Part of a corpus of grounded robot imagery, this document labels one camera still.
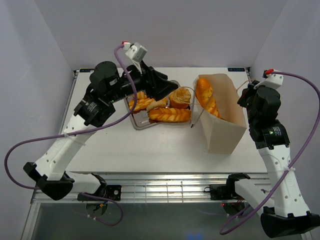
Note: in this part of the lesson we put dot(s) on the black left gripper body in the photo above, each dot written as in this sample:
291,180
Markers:
141,81

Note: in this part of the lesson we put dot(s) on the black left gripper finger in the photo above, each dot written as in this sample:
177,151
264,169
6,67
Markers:
156,78
162,88

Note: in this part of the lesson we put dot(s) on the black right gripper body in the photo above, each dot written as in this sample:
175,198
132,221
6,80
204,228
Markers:
246,98

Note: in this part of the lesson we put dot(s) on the round sesame fake bread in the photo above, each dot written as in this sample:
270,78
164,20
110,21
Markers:
180,98

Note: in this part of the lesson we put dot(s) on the long fake baguette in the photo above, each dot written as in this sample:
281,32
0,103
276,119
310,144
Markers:
204,94

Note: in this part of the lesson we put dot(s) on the cream paper bag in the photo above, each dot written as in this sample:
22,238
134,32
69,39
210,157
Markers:
216,135

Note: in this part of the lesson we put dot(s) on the silver metal tongs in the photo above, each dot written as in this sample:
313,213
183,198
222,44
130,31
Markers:
195,120

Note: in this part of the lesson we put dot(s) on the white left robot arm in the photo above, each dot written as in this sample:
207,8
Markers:
106,87

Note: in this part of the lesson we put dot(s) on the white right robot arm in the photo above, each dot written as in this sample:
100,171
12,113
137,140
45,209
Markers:
282,211

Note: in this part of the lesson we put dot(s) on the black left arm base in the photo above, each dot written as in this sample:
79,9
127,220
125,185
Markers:
112,192

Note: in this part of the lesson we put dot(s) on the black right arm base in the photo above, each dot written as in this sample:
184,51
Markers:
219,192

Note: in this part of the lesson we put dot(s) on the small striped fake bread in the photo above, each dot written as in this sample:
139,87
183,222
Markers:
141,95

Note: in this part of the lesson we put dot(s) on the pale shell fake bread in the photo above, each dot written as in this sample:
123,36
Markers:
157,104

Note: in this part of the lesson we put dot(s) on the twisted fake bread middle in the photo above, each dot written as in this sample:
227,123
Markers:
141,104

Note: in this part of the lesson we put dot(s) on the twisted fake bread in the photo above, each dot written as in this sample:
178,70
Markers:
141,104
170,115

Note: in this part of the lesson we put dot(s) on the twisted fake bread front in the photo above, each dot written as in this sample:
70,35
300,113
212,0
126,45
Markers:
170,115

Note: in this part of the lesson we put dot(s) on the silver metal tray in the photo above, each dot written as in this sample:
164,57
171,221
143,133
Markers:
140,119

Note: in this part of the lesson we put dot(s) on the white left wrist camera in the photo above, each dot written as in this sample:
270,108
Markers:
135,52

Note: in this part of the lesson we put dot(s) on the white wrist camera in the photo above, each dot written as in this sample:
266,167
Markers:
135,52
272,79

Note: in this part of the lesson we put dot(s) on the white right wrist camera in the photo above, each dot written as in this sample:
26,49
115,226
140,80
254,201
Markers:
272,79

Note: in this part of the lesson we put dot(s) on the aluminium frame rail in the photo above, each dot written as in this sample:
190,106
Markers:
138,187

